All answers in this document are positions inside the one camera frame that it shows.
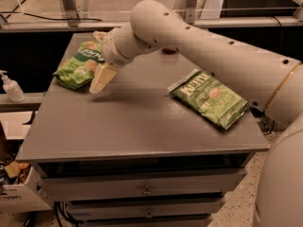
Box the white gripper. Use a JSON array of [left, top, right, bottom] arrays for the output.
[[89, 24, 158, 94]]

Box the green rice chip bag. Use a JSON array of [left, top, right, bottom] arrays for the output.
[[53, 41, 105, 89]]

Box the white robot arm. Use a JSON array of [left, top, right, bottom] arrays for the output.
[[95, 0, 303, 227]]

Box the green Kettle chip bag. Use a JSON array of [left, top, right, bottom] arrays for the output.
[[168, 69, 248, 130]]

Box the red apple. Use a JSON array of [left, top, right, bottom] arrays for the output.
[[162, 47, 176, 54]]

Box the white pump bottle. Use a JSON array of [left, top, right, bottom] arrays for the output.
[[0, 70, 26, 103]]

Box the grey drawer cabinet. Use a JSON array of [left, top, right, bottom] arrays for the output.
[[17, 52, 268, 227]]

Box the white cardboard box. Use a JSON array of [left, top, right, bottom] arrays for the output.
[[0, 111, 53, 213]]

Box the left metal bracket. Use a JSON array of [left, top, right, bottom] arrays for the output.
[[62, 0, 80, 27]]

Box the metal bracket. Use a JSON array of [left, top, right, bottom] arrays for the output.
[[62, 0, 80, 27], [185, 0, 197, 25]]

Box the black cable on floor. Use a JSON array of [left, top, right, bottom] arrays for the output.
[[0, 0, 103, 23]]

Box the right metal bracket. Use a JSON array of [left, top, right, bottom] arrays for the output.
[[185, 0, 197, 25]]

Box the top drawer handle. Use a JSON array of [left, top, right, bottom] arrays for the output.
[[142, 185, 152, 196]]

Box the drawer handle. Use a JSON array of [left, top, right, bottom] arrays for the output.
[[145, 210, 153, 218], [142, 185, 152, 196]]

